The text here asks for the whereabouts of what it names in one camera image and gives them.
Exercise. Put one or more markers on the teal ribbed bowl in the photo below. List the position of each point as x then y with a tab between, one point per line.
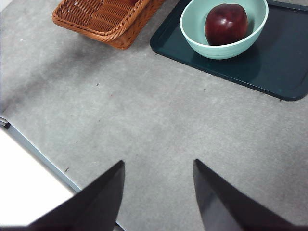
192	36

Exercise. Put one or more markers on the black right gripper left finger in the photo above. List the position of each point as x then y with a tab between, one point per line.
96	207

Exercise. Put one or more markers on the black rectangular tray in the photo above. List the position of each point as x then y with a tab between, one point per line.
276	67

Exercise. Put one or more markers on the brown wicker basket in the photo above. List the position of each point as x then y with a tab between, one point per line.
101	21

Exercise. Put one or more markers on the dark red plum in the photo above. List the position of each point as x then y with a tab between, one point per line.
226	24

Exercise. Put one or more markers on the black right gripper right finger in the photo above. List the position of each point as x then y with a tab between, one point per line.
223	207

